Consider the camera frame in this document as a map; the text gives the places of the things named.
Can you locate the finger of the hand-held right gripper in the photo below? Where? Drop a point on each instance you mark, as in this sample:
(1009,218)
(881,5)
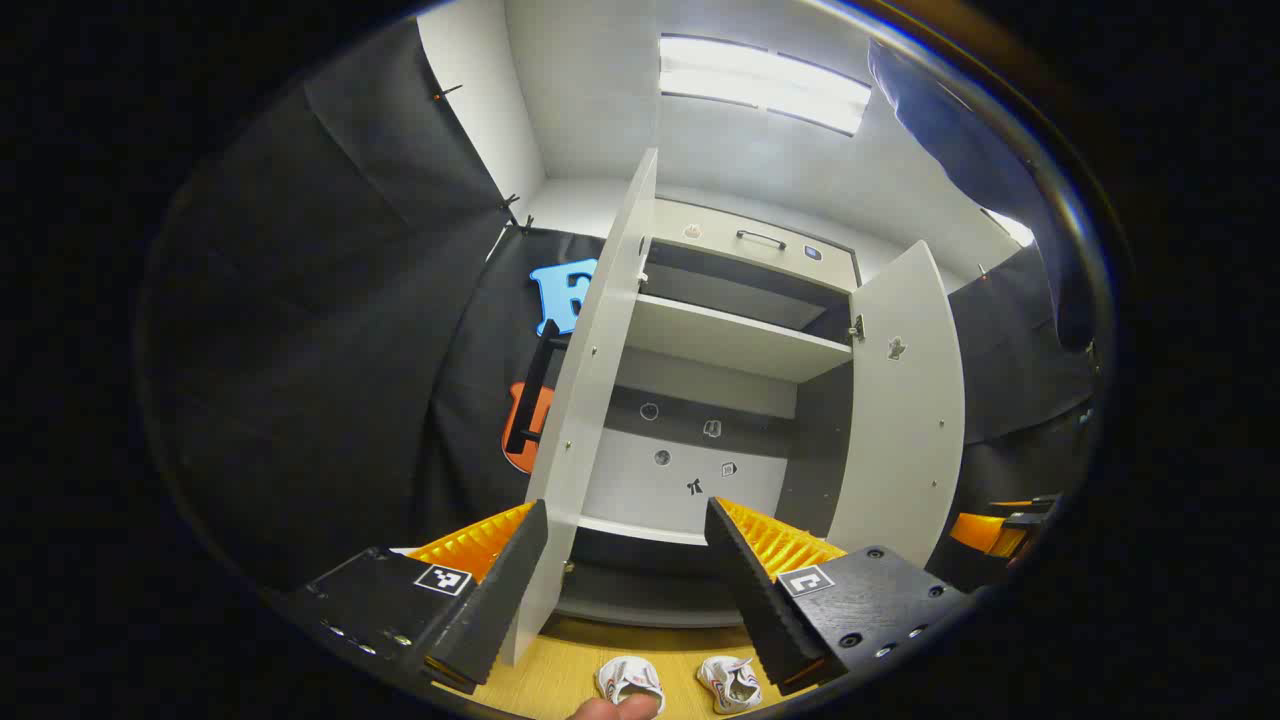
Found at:
(985,532)

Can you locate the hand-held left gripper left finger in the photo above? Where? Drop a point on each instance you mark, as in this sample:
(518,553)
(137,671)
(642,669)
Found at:
(500,600)

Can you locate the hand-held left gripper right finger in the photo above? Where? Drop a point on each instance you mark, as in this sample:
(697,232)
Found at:
(760,610)

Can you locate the white canvas shoe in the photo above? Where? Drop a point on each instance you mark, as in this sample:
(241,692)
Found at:
(628,680)
(730,685)

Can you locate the white cabinet door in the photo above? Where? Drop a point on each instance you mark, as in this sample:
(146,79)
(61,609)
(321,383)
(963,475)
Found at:
(590,400)
(900,430)

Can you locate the white shoe cabinet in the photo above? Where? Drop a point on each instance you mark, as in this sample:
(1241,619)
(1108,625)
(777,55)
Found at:
(730,335)

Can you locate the small ceiling light panel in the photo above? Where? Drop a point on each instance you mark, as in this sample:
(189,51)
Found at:
(1012,228)

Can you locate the black backdrop cloth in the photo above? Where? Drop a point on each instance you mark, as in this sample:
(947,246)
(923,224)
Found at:
(300,350)

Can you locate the large ceiling light panel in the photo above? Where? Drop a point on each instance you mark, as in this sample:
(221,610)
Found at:
(760,80)

